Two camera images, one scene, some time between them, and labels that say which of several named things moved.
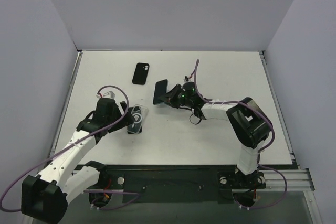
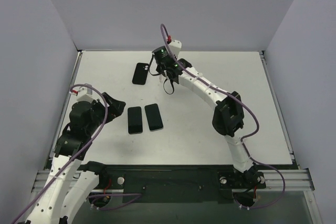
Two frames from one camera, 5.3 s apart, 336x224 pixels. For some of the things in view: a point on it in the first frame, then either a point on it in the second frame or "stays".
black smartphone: [136, 128] stays
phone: [160, 89] → [154, 118]
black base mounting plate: [179, 185] stays
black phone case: [140, 73] stays
